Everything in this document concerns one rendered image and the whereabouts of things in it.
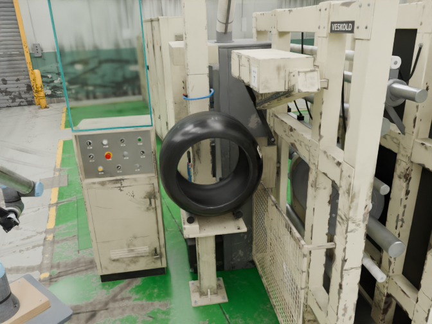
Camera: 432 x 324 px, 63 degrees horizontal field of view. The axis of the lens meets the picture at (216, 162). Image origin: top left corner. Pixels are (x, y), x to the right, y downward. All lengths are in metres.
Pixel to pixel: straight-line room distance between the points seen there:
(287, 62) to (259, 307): 1.82
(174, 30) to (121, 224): 3.33
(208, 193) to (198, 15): 1.04
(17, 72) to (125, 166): 8.71
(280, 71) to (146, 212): 1.62
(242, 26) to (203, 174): 9.99
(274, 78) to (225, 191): 0.91
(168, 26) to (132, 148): 3.06
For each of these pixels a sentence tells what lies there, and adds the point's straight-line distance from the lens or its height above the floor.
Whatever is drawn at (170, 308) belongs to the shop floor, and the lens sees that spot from 2.81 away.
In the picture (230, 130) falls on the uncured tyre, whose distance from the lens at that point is 1.83.
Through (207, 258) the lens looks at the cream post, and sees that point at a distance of 2.63.
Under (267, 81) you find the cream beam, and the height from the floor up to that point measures 1.68.
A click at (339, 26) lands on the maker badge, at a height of 1.90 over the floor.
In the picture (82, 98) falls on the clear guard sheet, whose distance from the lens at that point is 2.55.
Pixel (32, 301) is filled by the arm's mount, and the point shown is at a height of 0.65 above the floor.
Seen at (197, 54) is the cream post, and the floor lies 1.76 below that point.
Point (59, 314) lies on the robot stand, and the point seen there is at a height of 0.60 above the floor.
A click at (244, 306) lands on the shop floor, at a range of 2.79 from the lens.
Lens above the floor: 1.92
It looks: 21 degrees down
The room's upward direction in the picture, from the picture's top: 2 degrees counter-clockwise
